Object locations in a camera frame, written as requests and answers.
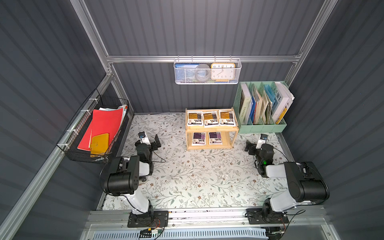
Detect light wooden two-tier shelf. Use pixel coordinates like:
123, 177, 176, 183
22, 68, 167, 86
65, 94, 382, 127
185, 108, 239, 151

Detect yellow white alarm clock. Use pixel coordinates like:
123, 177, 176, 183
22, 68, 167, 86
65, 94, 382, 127
211, 63, 236, 82

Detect green file organizer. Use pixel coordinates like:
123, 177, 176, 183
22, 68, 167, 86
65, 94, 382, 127
233, 82, 287, 134

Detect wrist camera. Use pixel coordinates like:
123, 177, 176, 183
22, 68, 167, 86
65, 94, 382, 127
256, 134, 268, 149
138, 132, 151, 145

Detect black wire side basket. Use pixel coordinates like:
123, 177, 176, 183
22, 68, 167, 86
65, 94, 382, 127
57, 91, 130, 164

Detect white book with letters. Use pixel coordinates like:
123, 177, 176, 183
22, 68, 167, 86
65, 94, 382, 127
271, 82, 295, 124

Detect red folder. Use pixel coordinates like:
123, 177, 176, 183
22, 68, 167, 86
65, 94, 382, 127
78, 105, 128, 152

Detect blue box in basket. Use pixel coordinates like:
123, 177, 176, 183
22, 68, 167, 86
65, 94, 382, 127
174, 63, 199, 84

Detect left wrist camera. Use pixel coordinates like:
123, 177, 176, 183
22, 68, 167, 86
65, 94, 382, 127
138, 132, 151, 145

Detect white perforated cable tray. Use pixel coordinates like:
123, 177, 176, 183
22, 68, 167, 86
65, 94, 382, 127
91, 227, 268, 240

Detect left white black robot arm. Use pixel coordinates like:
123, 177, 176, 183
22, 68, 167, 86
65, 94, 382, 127
102, 132, 161, 217

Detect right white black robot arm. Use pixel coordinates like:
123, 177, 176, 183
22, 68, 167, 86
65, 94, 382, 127
245, 141, 330, 221

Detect white wire wall basket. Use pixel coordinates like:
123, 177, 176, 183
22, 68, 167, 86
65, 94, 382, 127
174, 57, 242, 85

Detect purple coffee bag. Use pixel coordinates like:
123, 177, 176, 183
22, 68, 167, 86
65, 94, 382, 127
192, 132, 206, 146
209, 132, 223, 145

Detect grey tape roll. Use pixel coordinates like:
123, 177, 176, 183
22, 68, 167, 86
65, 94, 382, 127
195, 64, 211, 83

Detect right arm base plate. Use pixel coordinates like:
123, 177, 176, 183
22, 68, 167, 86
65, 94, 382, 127
245, 208, 289, 225

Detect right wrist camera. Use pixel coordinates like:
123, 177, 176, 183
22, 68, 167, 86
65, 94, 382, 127
256, 134, 268, 149

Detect white green book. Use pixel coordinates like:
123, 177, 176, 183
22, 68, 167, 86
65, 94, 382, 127
239, 83, 252, 125

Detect yellow notebook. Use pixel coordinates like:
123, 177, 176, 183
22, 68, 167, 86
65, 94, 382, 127
90, 133, 110, 158

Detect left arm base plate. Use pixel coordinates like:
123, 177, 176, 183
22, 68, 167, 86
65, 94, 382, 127
127, 211, 169, 228

